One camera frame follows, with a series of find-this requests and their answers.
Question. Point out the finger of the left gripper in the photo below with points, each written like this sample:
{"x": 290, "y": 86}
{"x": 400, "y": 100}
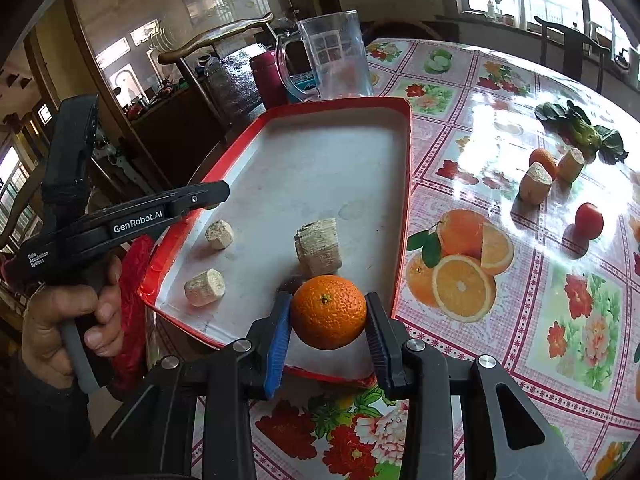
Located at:
{"x": 179, "y": 202}

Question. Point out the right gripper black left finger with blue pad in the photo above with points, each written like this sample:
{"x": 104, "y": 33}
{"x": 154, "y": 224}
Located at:
{"x": 150, "y": 436}

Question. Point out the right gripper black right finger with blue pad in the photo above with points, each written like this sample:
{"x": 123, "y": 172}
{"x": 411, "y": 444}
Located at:
{"x": 504, "y": 435}

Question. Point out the small sugarcane piece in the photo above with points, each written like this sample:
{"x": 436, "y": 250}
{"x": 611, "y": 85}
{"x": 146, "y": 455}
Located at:
{"x": 219, "y": 235}

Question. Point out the sugarcane piece front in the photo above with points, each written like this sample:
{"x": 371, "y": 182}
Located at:
{"x": 205, "y": 288}

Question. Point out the large sugarcane chunk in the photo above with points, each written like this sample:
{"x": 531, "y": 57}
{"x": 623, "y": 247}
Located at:
{"x": 317, "y": 248}

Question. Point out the large orange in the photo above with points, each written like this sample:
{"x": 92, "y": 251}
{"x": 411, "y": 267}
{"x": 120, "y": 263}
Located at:
{"x": 328, "y": 312}

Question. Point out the red tomato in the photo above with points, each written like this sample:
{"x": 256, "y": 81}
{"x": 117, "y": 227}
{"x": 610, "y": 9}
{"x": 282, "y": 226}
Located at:
{"x": 588, "y": 221}

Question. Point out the person's left hand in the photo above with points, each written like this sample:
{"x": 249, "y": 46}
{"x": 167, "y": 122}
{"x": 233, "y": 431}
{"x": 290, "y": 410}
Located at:
{"x": 52, "y": 310}

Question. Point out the red rimmed white tray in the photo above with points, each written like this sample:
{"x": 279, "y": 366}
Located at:
{"x": 347, "y": 159}

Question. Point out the wooden chair left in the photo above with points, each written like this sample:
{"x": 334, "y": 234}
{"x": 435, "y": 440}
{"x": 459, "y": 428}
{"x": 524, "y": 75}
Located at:
{"x": 227, "y": 86}

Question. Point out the red thermos bottle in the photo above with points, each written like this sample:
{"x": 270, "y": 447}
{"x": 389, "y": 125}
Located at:
{"x": 264, "y": 68}

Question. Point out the floral plastic tablecloth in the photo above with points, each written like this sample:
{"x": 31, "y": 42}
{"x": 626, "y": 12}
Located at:
{"x": 486, "y": 273}

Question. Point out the clear plastic pitcher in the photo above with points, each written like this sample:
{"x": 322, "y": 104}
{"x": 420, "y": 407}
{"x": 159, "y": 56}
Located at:
{"x": 336, "y": 54}

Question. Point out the sugarcane piece near orange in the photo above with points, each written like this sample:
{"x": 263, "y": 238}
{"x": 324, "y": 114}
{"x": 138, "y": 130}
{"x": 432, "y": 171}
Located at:
{"x": 535, "y": 185}

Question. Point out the sugarcane piece far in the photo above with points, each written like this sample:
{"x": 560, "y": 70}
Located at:
{"x": 570, "y": 165}

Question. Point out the small orange near tomato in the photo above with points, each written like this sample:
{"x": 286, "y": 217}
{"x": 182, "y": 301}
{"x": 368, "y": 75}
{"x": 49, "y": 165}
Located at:
{"x": 546, "y": 160}

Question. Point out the green leafy vegetable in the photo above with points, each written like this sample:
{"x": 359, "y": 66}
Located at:
{"x": 572, "y": 124}

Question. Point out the dark wooden chair window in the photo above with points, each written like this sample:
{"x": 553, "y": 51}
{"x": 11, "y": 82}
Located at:
{"x": 574, "y": 42}

